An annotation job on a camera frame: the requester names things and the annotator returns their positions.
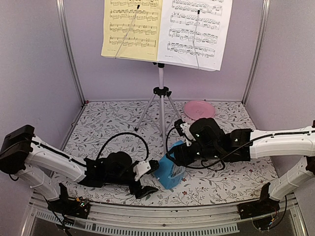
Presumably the yellow sheet music page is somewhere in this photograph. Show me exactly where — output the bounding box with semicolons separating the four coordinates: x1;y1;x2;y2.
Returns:
101;0;163;62

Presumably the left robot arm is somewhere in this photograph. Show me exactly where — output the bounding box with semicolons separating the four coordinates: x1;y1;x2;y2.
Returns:
0;125;159;213

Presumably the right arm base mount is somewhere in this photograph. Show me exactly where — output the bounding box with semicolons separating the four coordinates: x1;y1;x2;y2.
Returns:
237;183;280;219

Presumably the front aluminium rail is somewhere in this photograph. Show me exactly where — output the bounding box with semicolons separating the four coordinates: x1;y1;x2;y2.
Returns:
22;193;308;236

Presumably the white sheet music page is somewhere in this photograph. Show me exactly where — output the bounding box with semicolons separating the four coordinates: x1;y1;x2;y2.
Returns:
157;0;233;71

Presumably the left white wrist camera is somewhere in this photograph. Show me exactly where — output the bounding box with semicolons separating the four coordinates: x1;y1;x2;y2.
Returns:
133;160;159;181

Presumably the lilac music stand with tripod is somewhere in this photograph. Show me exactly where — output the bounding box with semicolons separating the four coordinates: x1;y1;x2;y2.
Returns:
134;55;222;154

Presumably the blue metronome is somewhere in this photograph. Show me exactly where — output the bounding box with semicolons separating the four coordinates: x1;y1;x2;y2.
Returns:
153;155;186;189

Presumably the pink plate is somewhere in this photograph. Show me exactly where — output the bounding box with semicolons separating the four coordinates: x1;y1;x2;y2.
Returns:
184;100;216;120

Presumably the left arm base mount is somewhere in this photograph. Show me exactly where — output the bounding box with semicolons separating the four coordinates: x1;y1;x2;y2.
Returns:
48;183;91;219

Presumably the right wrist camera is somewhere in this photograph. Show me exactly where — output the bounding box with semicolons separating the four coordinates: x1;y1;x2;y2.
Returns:
174;119;195;147

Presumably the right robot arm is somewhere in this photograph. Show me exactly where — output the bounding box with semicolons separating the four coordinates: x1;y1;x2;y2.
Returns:
166;118;315;214

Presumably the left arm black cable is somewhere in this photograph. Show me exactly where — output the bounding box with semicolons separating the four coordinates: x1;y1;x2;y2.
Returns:
97;132;150;163

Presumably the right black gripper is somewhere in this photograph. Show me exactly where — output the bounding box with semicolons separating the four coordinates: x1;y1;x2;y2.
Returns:
166;142;222;166

